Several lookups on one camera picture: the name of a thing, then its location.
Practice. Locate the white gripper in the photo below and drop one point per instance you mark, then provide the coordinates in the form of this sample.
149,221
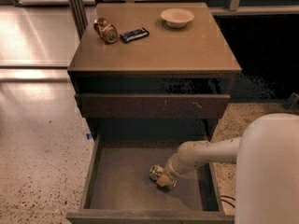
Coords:
170,174

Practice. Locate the brown wooden drawer cabinet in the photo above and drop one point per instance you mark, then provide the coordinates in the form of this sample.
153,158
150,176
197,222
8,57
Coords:
195,59

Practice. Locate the closed top drawer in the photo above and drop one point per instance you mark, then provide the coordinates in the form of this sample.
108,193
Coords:
152,106

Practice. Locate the dark blue snack bar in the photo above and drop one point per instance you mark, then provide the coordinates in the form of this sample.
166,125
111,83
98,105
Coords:
134,35

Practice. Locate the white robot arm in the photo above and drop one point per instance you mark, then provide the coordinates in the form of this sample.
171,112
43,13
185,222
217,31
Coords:
266,156

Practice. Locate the blue tape piece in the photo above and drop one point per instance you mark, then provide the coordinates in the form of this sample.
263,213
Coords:
89,136

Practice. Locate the brown soda can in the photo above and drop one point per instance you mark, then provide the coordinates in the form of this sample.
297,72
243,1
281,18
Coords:
105,30

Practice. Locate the crushed 7up can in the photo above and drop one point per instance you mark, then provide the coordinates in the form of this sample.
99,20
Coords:
155,172

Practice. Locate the white ceramic bowl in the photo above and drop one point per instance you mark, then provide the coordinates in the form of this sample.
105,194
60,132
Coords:
177,17

